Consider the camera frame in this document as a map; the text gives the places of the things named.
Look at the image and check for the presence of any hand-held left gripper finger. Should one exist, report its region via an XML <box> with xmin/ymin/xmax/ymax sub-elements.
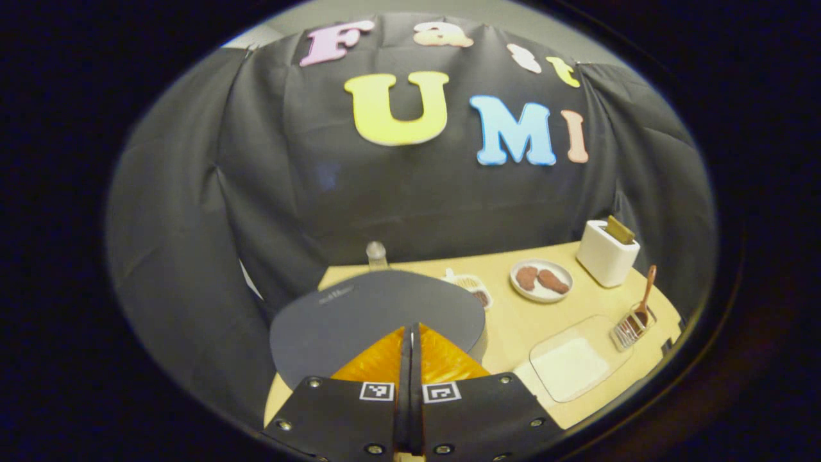
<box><xmin>412</xmin><ymin>323</ymin><xmax>565</xmax><ymax>462</ymax></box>
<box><xmin>263</xmin><ymin>326</ymin><xmax>413</xmax><ymax>462</ymax></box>

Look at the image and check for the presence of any dark grey rice cooker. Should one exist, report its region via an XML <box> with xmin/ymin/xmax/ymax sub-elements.
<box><xmin>269</xmin><ymin>269</ymin><xmax>488</xmax><ymax>390</ymax></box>

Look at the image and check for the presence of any white rice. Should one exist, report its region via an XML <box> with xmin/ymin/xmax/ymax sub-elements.
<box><xmin>534</xmin><ymin>338</ymin><xmax>610</xmax><ymax>400</ymax></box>

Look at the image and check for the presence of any white divided bean dish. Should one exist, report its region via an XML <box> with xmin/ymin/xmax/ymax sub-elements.
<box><xmin>443</xmin><ymin>268</ymin><xmax>494</xmax><ymax>311</ymax></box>

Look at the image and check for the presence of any round white plate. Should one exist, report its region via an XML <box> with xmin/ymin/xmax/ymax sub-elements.
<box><xmin>510</xmin><ymin>259</ymin><xmax>574</xmax><ymax>303</ymax></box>

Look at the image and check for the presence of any clear plastic tray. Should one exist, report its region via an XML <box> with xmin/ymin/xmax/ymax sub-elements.
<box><xmin>530</xmin><ymin>314</ymin><xmax>636</xmax><ymax>404</ymax></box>

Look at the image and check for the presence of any white toaster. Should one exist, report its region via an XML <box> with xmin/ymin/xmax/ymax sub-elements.
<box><xmin>576</xmin><ymin>220</ymin><xmax>641</xmax><ymax>287</ymax></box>

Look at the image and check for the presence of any toast slice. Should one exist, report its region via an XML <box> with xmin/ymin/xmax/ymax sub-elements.
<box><xmin>606</xmin><ymin>216</ymin><xmax>636</xmax><ymax>245</ymax></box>

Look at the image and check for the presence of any black backdrop cloth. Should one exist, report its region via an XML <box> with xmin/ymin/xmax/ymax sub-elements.
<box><xmin>106</xmin><ymin>12</ymin><xmax>718</xmax><ymax>443</ymax></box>

